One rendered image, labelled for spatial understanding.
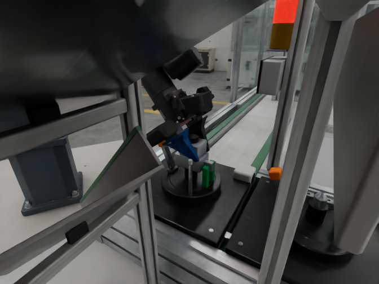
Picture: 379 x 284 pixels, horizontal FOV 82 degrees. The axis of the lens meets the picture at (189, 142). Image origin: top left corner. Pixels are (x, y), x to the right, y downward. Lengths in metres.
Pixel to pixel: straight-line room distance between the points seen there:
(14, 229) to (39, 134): 0.55
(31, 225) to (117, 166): 0.47
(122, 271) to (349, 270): 0.40
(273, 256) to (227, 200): 0.26
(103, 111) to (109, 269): 0.39
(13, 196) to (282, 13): 0.85
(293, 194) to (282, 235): 0.05
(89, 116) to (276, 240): 0.20
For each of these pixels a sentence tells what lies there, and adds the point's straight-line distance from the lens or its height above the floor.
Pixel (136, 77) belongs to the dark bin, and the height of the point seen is 1.26.
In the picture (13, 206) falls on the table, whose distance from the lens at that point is 0.80.
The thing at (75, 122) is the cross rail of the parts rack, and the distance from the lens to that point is 0.20.
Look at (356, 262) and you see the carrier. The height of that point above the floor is 0.97.
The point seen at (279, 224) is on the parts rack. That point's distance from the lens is 0.21.
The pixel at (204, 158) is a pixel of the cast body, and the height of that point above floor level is 1.05.
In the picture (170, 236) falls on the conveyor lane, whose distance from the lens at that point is 0.44.
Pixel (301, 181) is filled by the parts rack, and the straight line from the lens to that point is 0.18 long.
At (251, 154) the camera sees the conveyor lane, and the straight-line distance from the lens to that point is 0.79.
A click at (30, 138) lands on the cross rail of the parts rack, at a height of 1.23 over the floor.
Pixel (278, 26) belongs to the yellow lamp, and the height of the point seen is 1.30.
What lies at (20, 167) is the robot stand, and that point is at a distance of 0.67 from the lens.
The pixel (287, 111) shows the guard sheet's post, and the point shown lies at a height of 1.13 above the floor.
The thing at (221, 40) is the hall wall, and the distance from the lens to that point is 8.72.
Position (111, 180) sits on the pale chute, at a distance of 0.29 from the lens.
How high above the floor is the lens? 1.29
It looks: 26 degrees down
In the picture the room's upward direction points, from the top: straight up
